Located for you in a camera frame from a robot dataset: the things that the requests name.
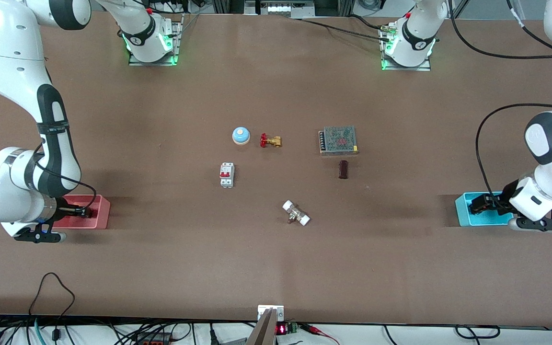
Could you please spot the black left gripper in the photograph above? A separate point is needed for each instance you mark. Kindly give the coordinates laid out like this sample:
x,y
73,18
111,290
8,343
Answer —
x,y
500,200

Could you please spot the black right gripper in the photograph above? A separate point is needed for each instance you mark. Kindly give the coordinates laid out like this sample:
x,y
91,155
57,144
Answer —
x,y
66,210

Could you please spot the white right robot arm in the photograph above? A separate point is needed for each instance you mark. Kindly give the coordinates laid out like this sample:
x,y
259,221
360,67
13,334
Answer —
x,y
7,48

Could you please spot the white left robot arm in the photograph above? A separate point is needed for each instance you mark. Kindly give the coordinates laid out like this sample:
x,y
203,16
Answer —
x,y
549,182

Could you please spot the pink plastic box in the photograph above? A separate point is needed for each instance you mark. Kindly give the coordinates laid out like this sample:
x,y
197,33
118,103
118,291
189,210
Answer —
x,y
101,220

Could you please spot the cyan plastic box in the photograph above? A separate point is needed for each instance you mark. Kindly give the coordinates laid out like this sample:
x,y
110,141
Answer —
x,y
463,216

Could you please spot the dark brown small block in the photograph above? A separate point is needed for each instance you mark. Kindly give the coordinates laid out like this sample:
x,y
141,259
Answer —
x,y
343,169

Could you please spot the white red circuit breaker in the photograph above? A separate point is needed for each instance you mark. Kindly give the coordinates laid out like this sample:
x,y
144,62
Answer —
x,y
226,175

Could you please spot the grey power strip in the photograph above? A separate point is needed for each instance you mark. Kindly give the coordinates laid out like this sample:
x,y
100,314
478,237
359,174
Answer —
x,y
158,339

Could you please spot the metal mesh power supply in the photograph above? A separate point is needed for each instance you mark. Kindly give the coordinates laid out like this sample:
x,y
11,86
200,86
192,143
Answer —
x,y
338,140

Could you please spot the blue white dome bell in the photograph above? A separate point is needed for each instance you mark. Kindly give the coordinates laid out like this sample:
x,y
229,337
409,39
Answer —
x,y
240,135

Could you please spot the metal valve white caps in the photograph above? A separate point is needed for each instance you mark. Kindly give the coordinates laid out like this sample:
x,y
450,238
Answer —
x,y
296,213

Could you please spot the grey metal pole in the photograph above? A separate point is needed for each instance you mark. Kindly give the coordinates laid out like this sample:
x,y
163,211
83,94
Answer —
x,y
262,333

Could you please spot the red LED display module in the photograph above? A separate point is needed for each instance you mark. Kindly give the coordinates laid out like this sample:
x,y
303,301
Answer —
x,y
281,329

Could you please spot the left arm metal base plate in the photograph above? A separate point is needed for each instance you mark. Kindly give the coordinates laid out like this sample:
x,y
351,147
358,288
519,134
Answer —
x,y
427,66

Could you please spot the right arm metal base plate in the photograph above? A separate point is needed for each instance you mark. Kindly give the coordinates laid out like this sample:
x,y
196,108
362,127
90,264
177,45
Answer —
x,y
178,38

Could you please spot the white metal bracket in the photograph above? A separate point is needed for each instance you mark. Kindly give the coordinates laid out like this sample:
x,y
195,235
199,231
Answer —
x,y
264,309

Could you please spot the metal rack frame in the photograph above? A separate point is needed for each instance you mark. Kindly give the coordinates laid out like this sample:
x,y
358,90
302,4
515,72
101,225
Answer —
x,y
281,8

